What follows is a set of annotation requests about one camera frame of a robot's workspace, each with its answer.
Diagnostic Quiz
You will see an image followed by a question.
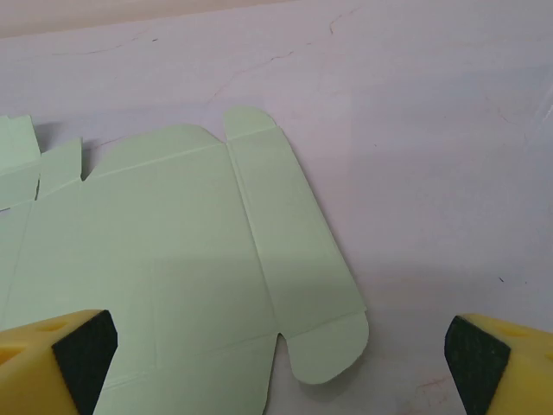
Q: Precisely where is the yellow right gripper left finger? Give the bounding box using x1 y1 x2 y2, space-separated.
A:
0 309 118 415

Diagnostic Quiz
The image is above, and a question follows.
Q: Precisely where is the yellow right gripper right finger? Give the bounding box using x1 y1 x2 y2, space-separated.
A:
444 314 553 415

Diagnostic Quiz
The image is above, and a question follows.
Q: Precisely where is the light green paper box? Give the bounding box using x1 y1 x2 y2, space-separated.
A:
0 105 369 415

